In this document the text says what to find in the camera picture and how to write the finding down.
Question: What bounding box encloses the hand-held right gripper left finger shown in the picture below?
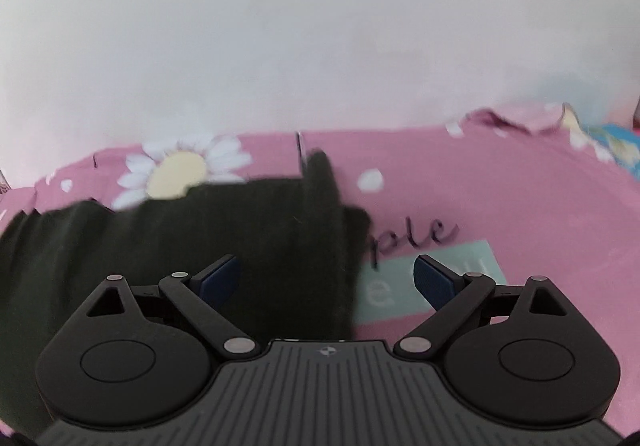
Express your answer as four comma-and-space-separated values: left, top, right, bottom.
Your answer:
85, 254, 261, 361

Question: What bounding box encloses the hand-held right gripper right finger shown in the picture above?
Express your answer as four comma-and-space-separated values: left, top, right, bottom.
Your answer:
395, 254, 570, 361

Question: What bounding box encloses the dark green knit sweater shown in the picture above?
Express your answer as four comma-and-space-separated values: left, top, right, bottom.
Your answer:
0, 150, 373, 438

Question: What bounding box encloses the pink floral bed sheet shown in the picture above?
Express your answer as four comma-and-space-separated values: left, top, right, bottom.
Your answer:
0, 102, 640, 439

